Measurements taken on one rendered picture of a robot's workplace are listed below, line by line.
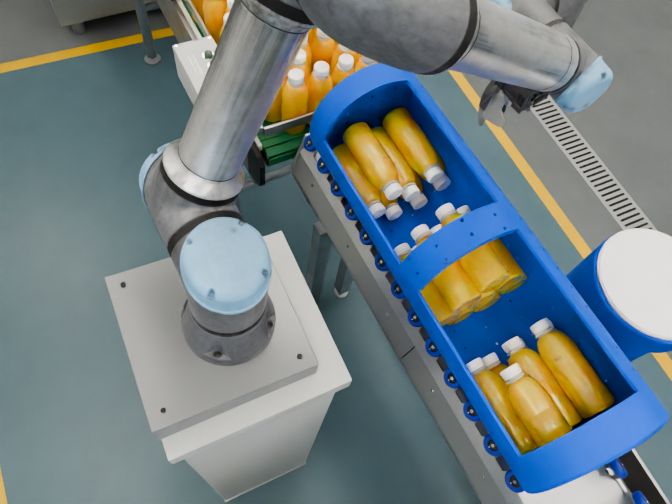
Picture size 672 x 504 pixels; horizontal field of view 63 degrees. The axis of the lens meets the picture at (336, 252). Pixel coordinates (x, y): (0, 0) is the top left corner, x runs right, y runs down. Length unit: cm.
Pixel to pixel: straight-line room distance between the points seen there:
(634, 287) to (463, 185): 44
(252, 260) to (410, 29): 36
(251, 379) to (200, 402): 8
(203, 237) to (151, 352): 26
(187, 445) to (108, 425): 126
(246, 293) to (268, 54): 29
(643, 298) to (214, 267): 98
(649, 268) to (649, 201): 167
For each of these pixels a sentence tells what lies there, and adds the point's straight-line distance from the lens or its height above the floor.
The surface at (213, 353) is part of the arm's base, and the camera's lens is 89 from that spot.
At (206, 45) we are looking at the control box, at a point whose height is 110.
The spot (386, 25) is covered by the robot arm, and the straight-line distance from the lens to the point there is 51.
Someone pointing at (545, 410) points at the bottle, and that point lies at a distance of 107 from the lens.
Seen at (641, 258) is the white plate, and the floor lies 104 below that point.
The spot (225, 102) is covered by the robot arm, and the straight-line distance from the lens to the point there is 67.
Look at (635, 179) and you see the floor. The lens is 313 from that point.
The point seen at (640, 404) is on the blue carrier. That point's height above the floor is 123.
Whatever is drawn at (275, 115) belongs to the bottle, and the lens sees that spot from 153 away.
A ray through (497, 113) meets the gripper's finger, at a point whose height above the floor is 132.
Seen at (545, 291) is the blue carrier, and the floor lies 107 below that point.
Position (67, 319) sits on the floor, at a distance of 235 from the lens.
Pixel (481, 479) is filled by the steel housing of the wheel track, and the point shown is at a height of 87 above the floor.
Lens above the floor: 207
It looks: 61 degrees down
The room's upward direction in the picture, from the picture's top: 13 degrees clockwise
